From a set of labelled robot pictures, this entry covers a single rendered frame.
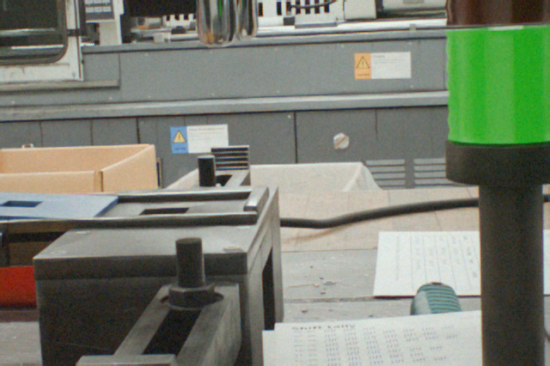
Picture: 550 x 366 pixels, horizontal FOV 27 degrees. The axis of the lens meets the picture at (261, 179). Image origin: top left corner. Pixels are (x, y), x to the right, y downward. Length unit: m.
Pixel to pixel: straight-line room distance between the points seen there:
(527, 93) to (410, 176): 4.76
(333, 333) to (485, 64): 0.21
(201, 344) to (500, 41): 0.16
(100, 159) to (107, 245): 2.88
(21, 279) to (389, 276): 0.26
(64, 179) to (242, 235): 2.35
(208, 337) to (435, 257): 0.48
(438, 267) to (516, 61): 0.52
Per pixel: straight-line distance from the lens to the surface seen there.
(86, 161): 3.45
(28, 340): 0.73
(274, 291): 0.67
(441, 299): 0.67
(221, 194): 0.68
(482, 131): 0.35
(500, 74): 0.35
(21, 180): 2.94
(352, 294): 0.79
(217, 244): 0.55
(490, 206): 0.36
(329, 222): 1.01
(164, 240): 0.57
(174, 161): 5.23
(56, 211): 0.64
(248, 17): 0.68
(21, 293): 0.81
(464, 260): 0.88
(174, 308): 0.48
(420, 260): 0.88
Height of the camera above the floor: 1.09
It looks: 8 degrees down
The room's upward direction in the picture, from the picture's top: 3 degrees counter-clockwise
